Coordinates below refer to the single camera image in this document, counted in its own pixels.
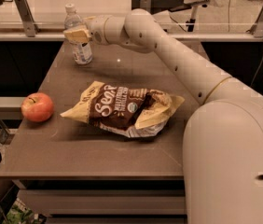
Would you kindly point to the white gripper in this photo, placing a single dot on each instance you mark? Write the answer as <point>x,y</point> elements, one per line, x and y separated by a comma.
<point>96,28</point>

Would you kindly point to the clear plastic water bottle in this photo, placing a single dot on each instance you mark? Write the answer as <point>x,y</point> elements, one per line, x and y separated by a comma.
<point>81,50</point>

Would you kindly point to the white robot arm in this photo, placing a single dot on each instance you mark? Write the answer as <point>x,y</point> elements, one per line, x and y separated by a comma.
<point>223,139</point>

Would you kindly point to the red apple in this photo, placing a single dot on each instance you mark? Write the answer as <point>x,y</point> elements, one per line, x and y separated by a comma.
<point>37,107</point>

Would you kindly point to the brown yellow chip bag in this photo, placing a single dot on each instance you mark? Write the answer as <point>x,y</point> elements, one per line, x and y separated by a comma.
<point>134,113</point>

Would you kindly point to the green patterned bag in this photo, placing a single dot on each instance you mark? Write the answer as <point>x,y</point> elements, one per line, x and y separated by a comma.
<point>20,213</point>

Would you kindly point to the left metal rail bracket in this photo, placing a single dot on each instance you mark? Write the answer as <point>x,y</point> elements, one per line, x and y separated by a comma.
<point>28,22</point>

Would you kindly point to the middle metal rail bracket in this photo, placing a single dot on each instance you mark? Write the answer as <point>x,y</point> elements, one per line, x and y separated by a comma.
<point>145,5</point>

